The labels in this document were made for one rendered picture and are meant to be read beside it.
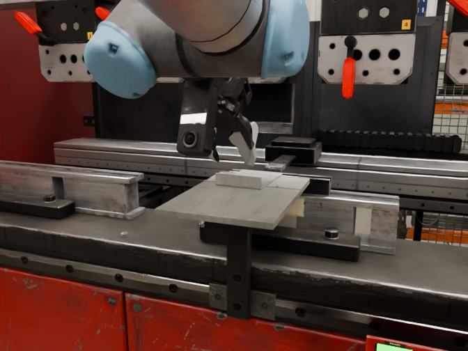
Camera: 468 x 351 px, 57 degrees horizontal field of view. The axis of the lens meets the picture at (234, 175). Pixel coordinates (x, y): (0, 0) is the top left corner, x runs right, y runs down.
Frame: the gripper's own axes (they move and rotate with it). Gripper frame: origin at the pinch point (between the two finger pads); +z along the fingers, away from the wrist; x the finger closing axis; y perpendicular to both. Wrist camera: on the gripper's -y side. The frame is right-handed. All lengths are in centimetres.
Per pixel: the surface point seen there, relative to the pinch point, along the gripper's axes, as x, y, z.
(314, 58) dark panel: 3, 61, 26
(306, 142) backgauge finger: -4.3, 25.1, 22.2
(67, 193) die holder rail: 45.6, -2.5, 15.6
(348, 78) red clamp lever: -17.2, 14.1, -6.5
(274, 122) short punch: -3.0, 13.6, 4.2
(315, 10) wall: 93, 379, 209
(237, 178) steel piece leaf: -0.6, -1.0, 3.2
